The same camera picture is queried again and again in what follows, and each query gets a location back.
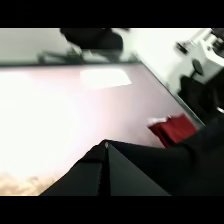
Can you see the black office chair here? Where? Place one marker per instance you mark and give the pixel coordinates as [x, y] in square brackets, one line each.
[95, 38]
[196, 91]

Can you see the black garment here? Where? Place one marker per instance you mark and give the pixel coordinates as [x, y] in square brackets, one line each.
[195, 166]

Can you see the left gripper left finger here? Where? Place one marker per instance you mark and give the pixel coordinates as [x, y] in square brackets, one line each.
[83, 178]

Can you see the red garment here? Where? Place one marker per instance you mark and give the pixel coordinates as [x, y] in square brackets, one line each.
[175, 130]

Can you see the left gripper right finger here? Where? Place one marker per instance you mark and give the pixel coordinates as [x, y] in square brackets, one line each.
[128, 178]

